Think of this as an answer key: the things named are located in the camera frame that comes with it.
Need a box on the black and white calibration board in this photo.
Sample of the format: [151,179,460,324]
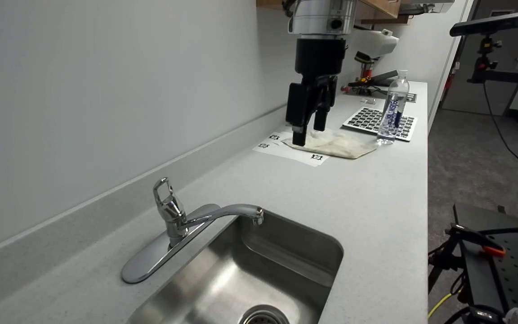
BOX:
[343,106,417,143]

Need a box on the white machine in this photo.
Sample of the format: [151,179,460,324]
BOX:
[353,29,400,60]

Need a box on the stainless steel sink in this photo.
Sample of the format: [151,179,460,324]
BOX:
[126,209,344,324]

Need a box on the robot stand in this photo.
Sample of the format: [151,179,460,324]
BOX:
[452,202,518,324]

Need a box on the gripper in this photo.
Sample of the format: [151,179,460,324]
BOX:
[285,37,348,147]

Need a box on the clear water bottle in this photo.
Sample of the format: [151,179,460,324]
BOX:
[376,69,410,146]

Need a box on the grey door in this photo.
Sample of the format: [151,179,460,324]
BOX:
[441,0,518,118]

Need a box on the camera on mount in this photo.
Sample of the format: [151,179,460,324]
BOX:
[449,9,518,86]

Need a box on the chrome faucet handle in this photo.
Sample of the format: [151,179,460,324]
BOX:
[152,177,186,222]

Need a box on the red and black tool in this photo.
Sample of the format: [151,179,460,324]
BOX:
[341,51,400,97]

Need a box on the yellow cable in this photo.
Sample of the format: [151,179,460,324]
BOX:
[428,292,454,319]

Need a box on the chrome faucet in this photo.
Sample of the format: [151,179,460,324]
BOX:
[121,177,264,284]

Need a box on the beige cloth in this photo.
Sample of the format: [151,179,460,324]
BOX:
[281,130,378,160]

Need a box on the chrome faucet spout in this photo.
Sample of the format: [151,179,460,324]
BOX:
[183,203,264,231]

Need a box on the black and orange clamp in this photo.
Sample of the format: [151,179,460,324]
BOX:
[445,223,507,259]

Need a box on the white paper with markers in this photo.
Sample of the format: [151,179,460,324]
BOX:
[253,130,331,167]

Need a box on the black cable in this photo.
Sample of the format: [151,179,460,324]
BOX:
[482,83,518,205]

